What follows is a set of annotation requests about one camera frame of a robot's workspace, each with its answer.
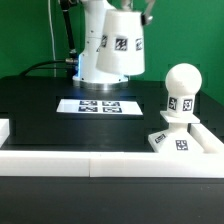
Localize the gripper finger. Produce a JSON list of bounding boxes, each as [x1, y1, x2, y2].
[[141, 0, 156, 26], [121, 0, 132, 11]]

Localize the white lamp shade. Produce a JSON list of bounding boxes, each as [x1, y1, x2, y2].
[[96, 10, 145, 76]]

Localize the white lamp bulb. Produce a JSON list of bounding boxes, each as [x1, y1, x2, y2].
[[165, 63, 202, 118]]

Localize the white lamp base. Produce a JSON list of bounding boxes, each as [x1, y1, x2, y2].
[[148, 111, 204, 154]]

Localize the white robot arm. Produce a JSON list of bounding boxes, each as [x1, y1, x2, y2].
[[73, 0, 156, 91]]

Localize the white marker sheet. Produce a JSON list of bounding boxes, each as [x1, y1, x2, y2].
[[57, 99, 142, 115]]

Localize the black cable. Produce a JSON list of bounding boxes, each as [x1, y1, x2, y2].
[[18, 0, 81, 77]]

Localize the white thin cable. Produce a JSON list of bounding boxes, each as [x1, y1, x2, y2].
[[47, 0, 58, 77]]

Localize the white right fence wall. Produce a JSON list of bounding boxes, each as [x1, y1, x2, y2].
[[190, 123, 224, 154]]

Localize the white fence wall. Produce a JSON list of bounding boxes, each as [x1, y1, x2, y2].
[[0, 119, 10, 147], [190, 123, 224, 154], [0, 150, 224, 178]]

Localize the white front fence wall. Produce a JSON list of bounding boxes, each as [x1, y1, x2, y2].
[[0, 150, 224, 178]]

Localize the white left fence wall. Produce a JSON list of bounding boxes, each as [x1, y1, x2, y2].
[[0, 119, 10, 147]]

